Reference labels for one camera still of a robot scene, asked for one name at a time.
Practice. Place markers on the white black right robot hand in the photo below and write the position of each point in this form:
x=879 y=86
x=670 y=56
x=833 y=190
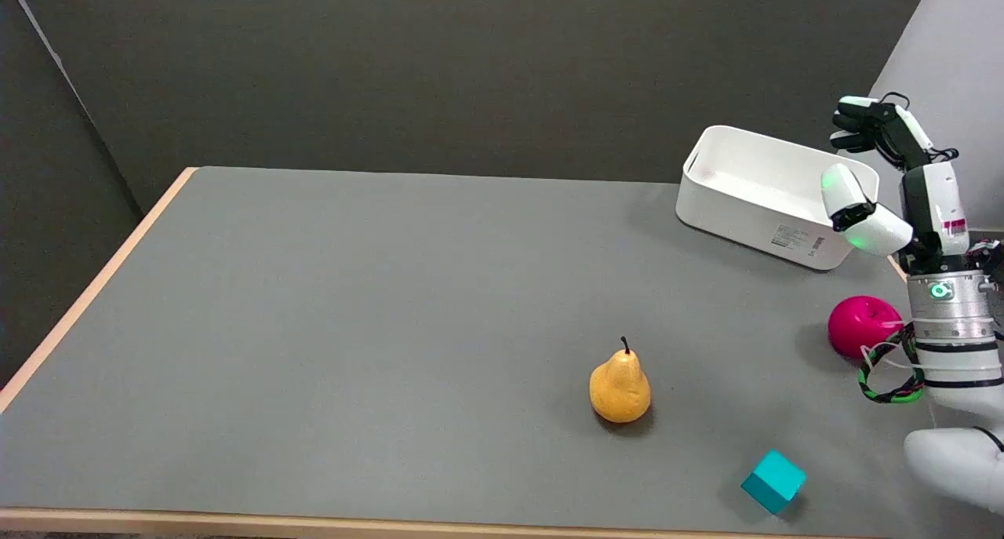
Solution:
x=937 y=202

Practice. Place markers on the teal cube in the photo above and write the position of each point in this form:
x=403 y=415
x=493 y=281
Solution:
x=773 y=481

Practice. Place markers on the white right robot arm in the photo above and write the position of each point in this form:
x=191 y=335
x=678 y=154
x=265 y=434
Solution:
x=957 y=343

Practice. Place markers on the magenta apple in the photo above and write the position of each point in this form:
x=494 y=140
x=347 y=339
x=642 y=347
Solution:
x=859 y=325

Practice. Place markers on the white plastic bin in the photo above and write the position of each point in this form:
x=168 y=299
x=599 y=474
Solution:
x=773 y=198

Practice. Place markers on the yellow pear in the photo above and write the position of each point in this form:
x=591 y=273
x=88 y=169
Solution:
x=620 y=386

